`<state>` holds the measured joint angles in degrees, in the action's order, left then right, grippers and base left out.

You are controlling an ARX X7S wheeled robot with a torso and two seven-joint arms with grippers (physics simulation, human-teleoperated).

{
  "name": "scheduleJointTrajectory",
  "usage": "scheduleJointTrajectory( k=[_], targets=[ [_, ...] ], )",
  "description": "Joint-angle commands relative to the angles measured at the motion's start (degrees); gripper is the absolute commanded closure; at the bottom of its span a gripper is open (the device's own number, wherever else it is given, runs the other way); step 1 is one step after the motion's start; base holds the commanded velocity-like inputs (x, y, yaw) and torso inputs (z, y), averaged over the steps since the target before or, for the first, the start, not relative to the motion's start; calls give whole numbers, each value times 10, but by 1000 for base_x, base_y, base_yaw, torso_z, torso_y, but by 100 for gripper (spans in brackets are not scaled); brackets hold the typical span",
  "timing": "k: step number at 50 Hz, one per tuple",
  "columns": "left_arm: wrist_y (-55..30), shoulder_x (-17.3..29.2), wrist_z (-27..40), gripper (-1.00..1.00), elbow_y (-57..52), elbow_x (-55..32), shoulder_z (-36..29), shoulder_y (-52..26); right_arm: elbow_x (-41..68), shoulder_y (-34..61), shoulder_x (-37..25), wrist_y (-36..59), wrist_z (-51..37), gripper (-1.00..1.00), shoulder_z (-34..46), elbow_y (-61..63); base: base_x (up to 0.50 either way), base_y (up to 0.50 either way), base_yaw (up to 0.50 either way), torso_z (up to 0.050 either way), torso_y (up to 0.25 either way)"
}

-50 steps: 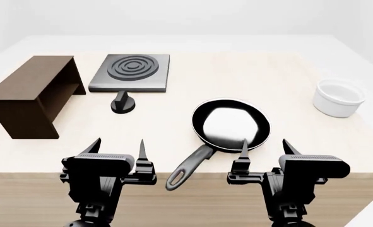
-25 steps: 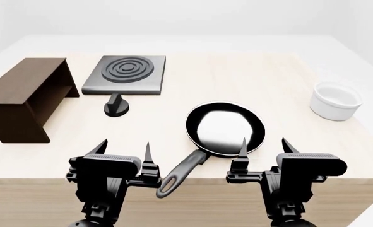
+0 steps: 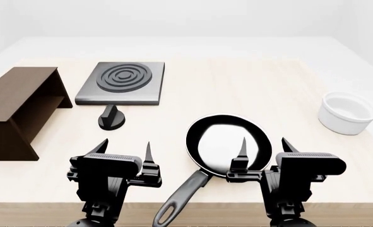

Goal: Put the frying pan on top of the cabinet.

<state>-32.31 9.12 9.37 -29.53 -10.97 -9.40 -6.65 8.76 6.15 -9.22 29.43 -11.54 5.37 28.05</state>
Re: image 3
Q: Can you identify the white ceramic bowl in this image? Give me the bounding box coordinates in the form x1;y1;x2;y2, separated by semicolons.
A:
317;91;373;136

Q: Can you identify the brown wooden cabinet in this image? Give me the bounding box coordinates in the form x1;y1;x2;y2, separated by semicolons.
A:
0;66;74;162

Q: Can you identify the black stove knob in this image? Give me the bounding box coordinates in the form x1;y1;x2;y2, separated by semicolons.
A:
98;104;127;131

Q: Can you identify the black right gripper camera box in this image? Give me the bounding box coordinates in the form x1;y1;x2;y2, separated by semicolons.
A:
276;151;347;178

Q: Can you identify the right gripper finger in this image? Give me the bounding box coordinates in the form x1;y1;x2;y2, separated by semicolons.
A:
281;137;301;154
230;136;251;172

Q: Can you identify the black frying pan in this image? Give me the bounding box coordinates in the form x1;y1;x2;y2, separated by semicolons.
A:
151;113;273;227

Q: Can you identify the grey stove plate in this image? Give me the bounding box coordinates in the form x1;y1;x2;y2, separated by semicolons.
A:
74;61;166;107

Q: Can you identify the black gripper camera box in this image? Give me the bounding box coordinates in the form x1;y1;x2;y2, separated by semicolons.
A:
78;152;142;178
276;151;347;178

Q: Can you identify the black left gripper camera box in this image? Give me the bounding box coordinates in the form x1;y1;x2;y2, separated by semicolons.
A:
78;152;142;178

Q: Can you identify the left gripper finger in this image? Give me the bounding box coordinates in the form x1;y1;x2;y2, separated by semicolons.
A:
142;141;159;172
84;138;109;157

